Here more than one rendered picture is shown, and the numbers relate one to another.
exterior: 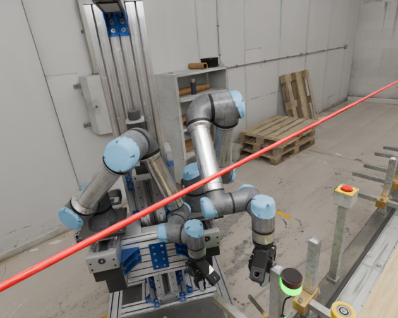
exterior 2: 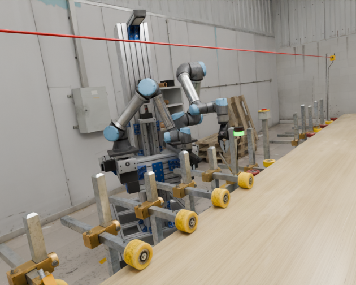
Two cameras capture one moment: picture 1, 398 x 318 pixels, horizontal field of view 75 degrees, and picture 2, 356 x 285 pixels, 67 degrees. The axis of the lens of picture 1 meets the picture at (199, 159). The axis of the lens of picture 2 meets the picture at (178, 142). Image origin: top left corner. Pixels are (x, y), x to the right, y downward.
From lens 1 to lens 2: 1.19 m
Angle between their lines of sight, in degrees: 15
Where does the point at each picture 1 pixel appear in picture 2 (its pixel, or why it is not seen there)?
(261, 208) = (220, 100)
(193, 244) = (186, 138)
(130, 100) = (138, 75)
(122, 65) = (135, 55)
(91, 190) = (127, 111)
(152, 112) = not seen: hidden behind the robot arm
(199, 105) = (183, 66)
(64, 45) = (63, 66)
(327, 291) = not seen: hidden behind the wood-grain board
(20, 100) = (29, 103)
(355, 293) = not seen: hidden behind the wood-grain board
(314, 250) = (250, 133)
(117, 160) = (146, 88)
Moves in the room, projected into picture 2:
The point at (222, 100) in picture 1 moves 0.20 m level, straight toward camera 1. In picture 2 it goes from (194, 64) to (198, 60)
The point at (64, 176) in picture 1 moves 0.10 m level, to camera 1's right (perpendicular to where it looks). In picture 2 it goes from (55, 169) to (63, 167)
